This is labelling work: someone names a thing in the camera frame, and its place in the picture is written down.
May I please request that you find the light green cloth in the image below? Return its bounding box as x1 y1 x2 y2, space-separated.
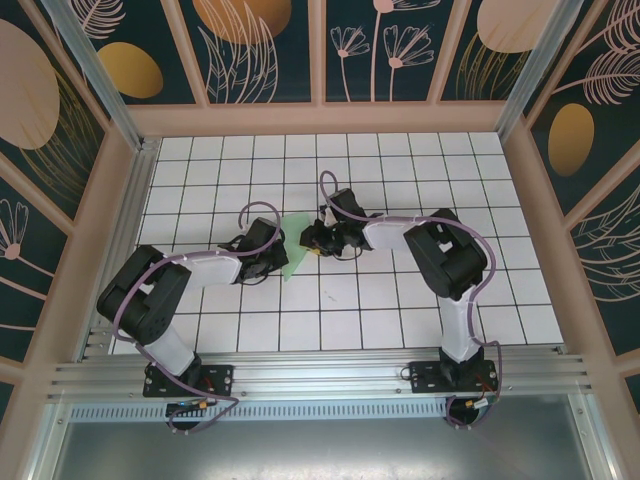
279 212 312 283

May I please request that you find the grey sheet metal panel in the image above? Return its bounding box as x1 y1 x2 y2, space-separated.
24 392 624 480

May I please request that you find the left base yellow power connector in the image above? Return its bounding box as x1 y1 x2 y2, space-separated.
167 398 221 416

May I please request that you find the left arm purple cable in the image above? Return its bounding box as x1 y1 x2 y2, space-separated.
112 201 285 437

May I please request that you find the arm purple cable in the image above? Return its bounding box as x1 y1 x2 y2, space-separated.
112 201 285 437
319 170 504 431

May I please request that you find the right gripper thin black wire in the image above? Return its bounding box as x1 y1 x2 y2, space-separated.
331 243 365 262

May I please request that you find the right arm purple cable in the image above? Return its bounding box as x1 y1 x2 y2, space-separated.
319 170 504 431

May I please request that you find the long aluminium mounting rail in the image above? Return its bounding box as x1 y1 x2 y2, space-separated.
47 349 596 401

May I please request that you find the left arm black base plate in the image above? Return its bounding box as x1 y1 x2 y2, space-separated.
143 363 236 399

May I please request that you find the aluminium side rail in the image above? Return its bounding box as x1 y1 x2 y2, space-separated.
75 138 162 362

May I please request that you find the slotted metal cable tray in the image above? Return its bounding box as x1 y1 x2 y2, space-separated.
69 398 451 422

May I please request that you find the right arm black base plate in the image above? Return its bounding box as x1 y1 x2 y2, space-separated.
408 360 501 396

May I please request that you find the aluminium corner post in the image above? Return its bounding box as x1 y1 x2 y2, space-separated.
496 0 601 146
39 0 146 154

